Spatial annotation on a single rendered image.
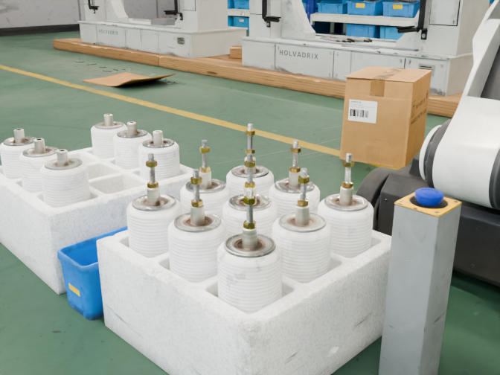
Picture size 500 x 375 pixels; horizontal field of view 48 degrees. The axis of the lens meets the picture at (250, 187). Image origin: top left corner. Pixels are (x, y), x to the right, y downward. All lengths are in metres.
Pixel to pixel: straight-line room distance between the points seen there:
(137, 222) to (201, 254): 0.15
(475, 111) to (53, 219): 0.82
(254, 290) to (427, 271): 0.25
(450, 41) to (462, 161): 1.97
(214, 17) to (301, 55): 1.08
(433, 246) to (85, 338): 0.64
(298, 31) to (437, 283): 2.90
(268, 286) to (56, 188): 0.57
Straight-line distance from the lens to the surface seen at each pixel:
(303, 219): 0.89
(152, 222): 0.95
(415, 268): 0.86
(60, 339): 1.12
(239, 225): 0.94
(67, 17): 7.69
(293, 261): 0.88
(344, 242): 0.97
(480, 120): 1.06
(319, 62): 3.34
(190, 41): 4.17
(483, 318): 1.20
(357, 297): 0.96
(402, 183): 1.27
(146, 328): 0.99
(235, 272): 0.80
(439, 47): 3.00
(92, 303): 1.13
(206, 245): 0.87
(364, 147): 2.04
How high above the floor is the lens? 0.62
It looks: 20 degrees down
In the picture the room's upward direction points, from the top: straight up
